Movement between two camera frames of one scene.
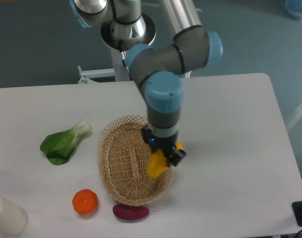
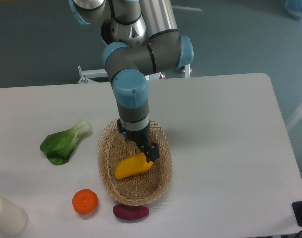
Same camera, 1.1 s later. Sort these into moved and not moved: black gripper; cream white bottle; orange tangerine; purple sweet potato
Moved: black gripper
Not moved: orange tangerine; purple sweet potato; cream white bottle
